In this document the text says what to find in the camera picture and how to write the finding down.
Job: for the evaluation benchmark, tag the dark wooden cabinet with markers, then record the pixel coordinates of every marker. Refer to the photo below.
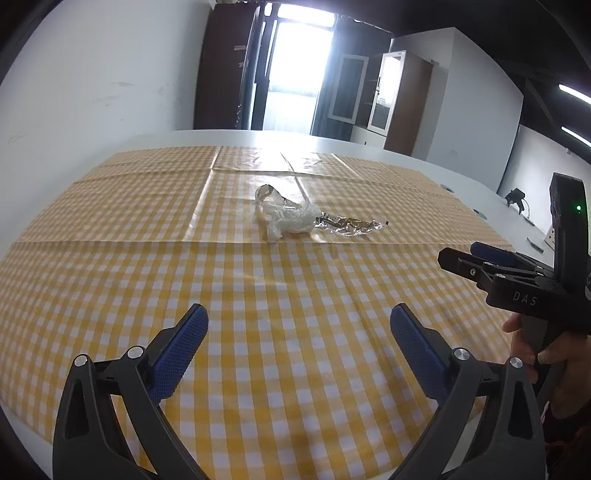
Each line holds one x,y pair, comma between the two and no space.
221,69

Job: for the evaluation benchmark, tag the small black device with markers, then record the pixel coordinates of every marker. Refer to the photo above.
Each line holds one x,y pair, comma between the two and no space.
515,196

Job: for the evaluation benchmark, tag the ceiling strip light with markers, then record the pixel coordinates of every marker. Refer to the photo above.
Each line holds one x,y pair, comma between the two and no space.
575,91
577,134

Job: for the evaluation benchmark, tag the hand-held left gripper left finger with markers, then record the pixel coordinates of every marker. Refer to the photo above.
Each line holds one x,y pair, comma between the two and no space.
184,350

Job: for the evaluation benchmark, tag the clear plastic bag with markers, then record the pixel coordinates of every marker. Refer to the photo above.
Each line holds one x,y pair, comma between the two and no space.
286,217

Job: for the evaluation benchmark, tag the clear gold snack wrapper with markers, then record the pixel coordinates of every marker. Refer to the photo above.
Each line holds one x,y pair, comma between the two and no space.
351,225

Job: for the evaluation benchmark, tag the white framed glass cabinet door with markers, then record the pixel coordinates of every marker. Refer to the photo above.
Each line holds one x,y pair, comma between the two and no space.
347,87

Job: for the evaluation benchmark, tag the glass balcony door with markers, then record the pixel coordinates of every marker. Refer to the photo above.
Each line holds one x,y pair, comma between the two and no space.
295,69

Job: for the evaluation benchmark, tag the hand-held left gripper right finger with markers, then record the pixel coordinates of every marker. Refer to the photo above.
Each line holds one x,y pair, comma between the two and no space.
415,353

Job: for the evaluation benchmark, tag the person's right forearm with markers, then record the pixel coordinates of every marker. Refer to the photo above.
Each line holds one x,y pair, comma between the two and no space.
570,447

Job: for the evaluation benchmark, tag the person's right hand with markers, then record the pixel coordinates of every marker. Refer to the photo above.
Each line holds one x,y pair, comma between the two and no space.
565,369

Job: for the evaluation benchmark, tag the yellow checked tablecloth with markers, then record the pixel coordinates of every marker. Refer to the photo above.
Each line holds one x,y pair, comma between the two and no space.
277,300

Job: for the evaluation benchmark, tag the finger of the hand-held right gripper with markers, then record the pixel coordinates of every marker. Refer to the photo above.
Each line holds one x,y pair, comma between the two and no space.
491,254
466,270

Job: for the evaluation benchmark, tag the brown cabinet with white doors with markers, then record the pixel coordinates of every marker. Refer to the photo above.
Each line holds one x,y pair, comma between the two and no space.
411,106

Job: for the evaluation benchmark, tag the dark blue curtain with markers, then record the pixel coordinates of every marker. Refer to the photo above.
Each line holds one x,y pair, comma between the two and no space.
325,124

